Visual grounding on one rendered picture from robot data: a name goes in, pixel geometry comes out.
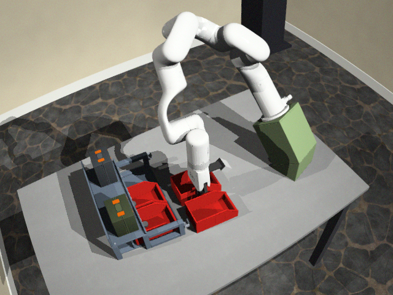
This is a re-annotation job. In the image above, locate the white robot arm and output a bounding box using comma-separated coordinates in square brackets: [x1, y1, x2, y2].
[152, 12, 292, 173]

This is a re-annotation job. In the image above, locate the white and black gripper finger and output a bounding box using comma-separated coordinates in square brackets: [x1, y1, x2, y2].
[196, 183, 208, 195]

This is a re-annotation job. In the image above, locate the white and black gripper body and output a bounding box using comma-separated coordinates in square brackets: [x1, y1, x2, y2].
[187, 163, 210, 191]

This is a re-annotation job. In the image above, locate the olive green case with orange latches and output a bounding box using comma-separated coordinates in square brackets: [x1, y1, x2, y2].
[104, 194, 139, 237]

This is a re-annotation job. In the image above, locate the red bin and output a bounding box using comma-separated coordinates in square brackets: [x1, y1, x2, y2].
[136, 203, 178, 245]
[170, 170, 220, 206]
[127, 181, 167, 209]
[185, 191, 237, 233]

